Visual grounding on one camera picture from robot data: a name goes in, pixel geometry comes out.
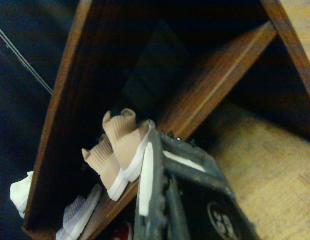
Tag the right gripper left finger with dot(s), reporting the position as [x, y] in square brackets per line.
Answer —
[155, 200]

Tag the white shoe with red mark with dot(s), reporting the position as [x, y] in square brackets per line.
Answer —
[20, 192]

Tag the brown shoe rack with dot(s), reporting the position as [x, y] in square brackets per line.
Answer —
[220, 75]

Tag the beige shoe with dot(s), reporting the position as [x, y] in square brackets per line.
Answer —
[105, 170]
[127, 147]

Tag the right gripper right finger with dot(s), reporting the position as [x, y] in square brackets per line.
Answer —
[195, 162]

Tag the curtain stand pole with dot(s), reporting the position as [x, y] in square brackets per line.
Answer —
[23, 58]

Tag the lilac shoe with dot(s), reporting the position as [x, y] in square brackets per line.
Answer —
[78, 215]

